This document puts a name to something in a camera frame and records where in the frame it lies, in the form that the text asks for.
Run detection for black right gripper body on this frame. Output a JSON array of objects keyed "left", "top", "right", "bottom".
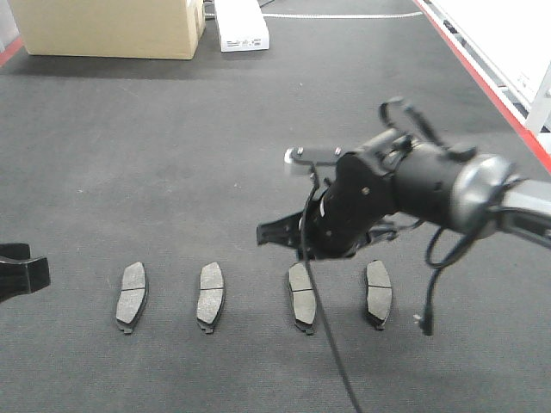
[{"left": 257, "top": 128, "right": 474, "bottom": 259}]

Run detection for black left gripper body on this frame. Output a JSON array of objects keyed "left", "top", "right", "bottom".
[{"left": 1, "top": 243, "right": 51, "bottom": 302}]

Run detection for dark brake pad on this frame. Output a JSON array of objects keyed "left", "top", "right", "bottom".
[
  {"left": 287, "top": 262, "right": 317, "bottom": 336},
  {"left": 115, "top": 262, "right": 148, "bottom": 335},
  {"left": 196, "top": 262, "right": 226, "bottom": 334},
  {"left": 366, "top": 260, "right": 393, "bottom": 330}
]

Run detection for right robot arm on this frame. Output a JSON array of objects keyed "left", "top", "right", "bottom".
[{"left": 257, "top": 129, "right": 550, "bottom": 260}]

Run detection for white flat box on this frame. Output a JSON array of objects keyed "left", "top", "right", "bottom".
[{"left": 214, "top": 0, "right": 270, "bottom": 52}]

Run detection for cardboard box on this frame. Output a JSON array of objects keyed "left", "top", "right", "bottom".
[{"left": 9, "top": 0, "right": 205, "bottom": 60}]

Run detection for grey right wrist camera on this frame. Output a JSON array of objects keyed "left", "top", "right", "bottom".
[{"left": 283, "top": 147, "right": 313, "bottom": 176}]

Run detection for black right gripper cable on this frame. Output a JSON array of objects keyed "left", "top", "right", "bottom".
[{"left": 296, "top": 98, "right": 513, "bottom": 413}]

